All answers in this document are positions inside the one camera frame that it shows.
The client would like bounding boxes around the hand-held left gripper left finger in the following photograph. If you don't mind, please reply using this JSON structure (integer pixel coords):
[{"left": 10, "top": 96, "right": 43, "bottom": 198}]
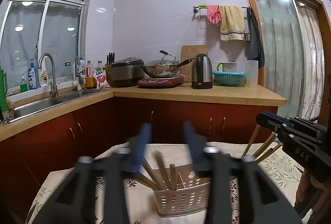
[{"left": 34, "top": 123, "right": 153, "bottom": 224}]

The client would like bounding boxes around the white patterned curtain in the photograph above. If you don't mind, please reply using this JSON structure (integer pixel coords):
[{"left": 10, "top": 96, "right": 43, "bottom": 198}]
[{"left": 297, "top": 4, "right": 325, "bottom": 121}]

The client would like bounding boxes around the blue dish soap bottle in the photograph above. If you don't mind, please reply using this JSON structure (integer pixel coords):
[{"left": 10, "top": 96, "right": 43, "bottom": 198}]
[{"left": 28, "top": 59, "right": 39, "bottom": 90}]

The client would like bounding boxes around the wooden cutting board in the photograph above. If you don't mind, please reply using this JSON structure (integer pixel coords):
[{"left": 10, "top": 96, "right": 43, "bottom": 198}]
[{"left": 180, "top": 44, "right": 209, "bottom": 80}]

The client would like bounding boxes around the wooden knife block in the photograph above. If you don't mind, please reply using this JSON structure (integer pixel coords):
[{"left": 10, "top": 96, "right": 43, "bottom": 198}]
[{"left": 105, "top": 52, "right": 115, "bottom": 85}]

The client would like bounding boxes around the wooden frame glass door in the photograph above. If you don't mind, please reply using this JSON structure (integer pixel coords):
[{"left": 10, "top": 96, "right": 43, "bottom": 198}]
[{"left": 239, "top": 0, "right": 326, "bottom": 121}]

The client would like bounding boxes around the white plastic container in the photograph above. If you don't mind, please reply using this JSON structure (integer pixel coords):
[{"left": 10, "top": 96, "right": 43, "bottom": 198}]
[{"left": 246, "top": 59, "right": 259, "bottom": 87}]

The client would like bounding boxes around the green thermos flask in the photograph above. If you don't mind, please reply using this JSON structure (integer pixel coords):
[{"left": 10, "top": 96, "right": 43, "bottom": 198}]
[{"left": 0, "top": 62, "right": 8, "bottom": 112}]

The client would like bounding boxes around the aluminium frame window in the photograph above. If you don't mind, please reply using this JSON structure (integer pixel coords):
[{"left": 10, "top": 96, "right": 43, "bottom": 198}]
[{"left": 0, "top": 0, "right": 95, "bottom": 90}]

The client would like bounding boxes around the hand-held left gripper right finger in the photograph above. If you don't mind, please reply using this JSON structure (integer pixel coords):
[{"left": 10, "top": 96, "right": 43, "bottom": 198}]
[{"left": 182, "top": 121, "right": 303, "bottom": 224}]

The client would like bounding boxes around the floral cream tablecloth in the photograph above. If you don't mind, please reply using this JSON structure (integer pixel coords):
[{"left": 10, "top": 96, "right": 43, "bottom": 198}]
[{"left": 26, "top": 143, "right": 306, "bottom": 224}]

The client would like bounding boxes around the teal plastic colander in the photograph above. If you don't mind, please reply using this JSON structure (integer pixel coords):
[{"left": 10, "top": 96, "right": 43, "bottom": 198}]
[{"left": 212, "top": 71, "right": 247, "bottom": 86}]

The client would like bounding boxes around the steel kitchen sink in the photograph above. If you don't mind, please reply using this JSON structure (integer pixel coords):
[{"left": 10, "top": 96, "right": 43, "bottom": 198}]
[{"left": 5, "top": 88, "right": 109, "bottom": 121}]

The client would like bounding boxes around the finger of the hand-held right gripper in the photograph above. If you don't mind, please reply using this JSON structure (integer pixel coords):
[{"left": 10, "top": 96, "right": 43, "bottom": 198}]
[
  {"left": 256, "top": 114, "right": 285, "bottom": 137},
  {"left": 261, "top": 111, "right": 294, "bottom": 128}
]

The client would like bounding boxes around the pink rubber glove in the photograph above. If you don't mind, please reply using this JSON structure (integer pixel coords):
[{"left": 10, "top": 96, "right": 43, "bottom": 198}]
[{"left": 207, "top": 5, "right": 222, "bottom": 24}]

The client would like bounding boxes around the green soap dispenser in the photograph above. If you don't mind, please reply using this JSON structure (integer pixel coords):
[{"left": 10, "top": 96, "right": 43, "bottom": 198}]
[{"left": 20, "top": 73, "right": 29, "bottom": 93}]

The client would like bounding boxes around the yellow towel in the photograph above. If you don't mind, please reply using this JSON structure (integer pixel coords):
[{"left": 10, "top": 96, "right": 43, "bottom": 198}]
[{"left": 220, "top": 4, "right": 246, "bottom": 42}]

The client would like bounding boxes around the grey cloth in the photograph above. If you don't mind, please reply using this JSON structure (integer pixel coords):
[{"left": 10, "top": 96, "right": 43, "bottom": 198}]
[{"left": 246, "top": 8, "right": 265, "bottom": 68}]

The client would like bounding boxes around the steel wok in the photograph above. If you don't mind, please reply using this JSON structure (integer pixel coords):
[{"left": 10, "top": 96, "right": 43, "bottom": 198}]
[{"left": 142, "top": 57, "right": 194, "bottom": 78}]

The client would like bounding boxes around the pink snack bag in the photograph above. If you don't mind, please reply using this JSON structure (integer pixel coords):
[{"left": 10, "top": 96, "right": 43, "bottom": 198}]
[{"left": 94, "top": 70, "right": 108, "bottom": 89}]

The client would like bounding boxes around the beige kitchen countertop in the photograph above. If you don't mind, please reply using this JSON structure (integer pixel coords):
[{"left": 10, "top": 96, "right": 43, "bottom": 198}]
[{"left": 0, "top": 85, "right": 287, "bottom": 139}]

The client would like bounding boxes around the yellow cooking oil bottle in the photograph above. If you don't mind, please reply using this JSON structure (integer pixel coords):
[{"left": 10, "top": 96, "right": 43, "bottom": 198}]
[{"left": 85, "top": 60, "right": 96, "bottom": 89}]

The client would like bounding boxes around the glass wok lid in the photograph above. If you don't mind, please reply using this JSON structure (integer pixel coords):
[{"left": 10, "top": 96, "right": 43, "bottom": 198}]
[{"left": 145, "top": 50, "right": 180, "bottom": 72}]

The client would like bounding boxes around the red induction cooker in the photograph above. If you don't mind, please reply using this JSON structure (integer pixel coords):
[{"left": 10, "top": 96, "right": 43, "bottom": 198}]
[{"left": 137, "top": 75, "right": 185, "bottom": 89}]

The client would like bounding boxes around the steel towel rail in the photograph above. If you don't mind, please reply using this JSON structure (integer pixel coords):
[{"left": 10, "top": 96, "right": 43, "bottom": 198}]
[{"left": 193, "top": 4, "right": 252, "bottom": 14}]

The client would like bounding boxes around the grey rice cooker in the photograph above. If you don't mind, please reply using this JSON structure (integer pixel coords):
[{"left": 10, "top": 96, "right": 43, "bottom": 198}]
[{"left": 111, "top": 57, "right": 145, "bottom": 87}]

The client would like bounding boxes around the steel electric kettle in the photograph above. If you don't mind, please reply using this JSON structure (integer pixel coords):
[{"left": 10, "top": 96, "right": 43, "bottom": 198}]
[{"left": 191, "top": 54, "right": 213, "bottom": 89}]

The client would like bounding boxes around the white spray bottle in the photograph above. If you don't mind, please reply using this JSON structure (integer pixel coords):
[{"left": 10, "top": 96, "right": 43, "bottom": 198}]
[{"left": 39, "top": 57, "right": 49, "bottom": 87}]

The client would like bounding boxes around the beige perforated utensil holder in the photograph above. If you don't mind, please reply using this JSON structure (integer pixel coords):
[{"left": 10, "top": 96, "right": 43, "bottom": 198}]
[{"left": 152, "top": 170, "right": 211, "bottom": 217}]

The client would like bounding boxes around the steel kitchen faucet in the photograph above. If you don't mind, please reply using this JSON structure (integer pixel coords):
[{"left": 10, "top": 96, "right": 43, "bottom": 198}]
[{"left": 38, "top": 53, "right": 59, "bottom": 97}]

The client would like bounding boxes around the white pitcher green handle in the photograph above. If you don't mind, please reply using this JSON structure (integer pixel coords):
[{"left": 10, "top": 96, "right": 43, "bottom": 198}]
[{"left": 216, "top": 61, "right": 237, "bottom": 73}]

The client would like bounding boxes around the dark brown wooden chair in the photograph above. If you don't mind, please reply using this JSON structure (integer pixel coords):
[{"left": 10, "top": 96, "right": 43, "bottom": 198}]
[{"left": 295, "top": 170, "right": 326, "bottom": 217}]

